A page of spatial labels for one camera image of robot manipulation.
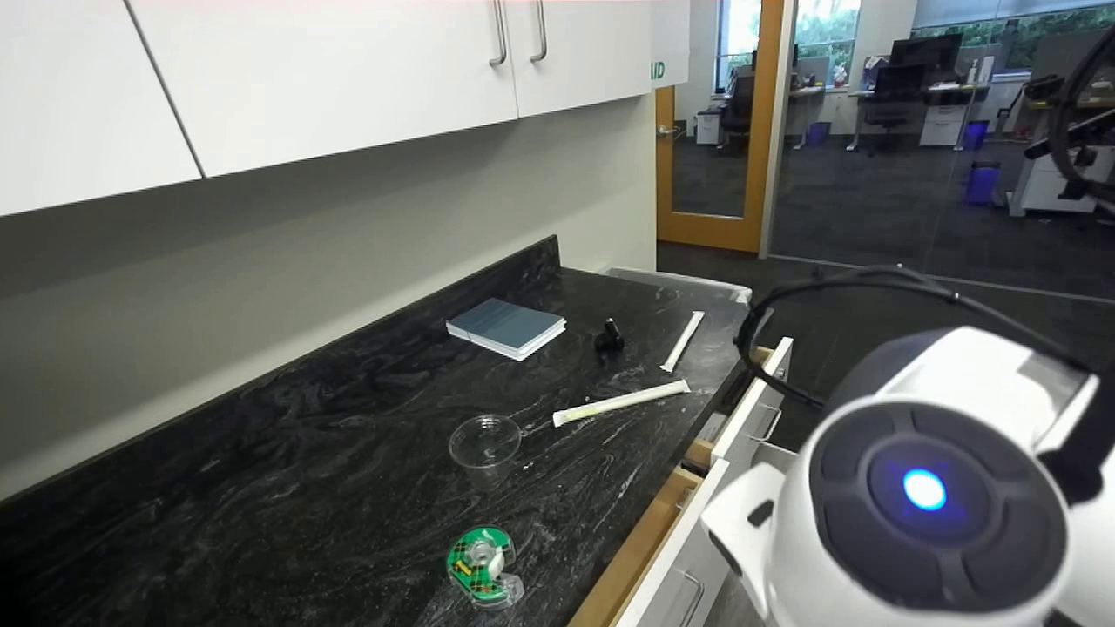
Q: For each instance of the wooden framed glass door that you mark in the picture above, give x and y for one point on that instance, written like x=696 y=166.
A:
x=762 y=139

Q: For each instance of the white paper strip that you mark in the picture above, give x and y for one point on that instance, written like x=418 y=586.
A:
x=620 y=401
x=683 y=343

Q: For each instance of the black binder clip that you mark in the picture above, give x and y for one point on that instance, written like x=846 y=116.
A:
x=608 y=337

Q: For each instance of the blue bin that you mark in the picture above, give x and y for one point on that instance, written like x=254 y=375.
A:
x=974 y=132
x=984 y=182
x=815 y=132

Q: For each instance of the small green wall sticker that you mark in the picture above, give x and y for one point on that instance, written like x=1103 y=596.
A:
x=658 y=70

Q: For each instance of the black computer monitor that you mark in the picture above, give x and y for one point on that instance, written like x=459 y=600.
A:
x=923 y=52

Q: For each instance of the clear plastic cup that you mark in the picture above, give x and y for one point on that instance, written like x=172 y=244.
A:
x=486 y=439

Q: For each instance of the wooden drawer with white front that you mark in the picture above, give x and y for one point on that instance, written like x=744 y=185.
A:
x=752 y=394
x=632 y=557

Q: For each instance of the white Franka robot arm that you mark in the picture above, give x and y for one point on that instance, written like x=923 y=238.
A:
x=929 y=523

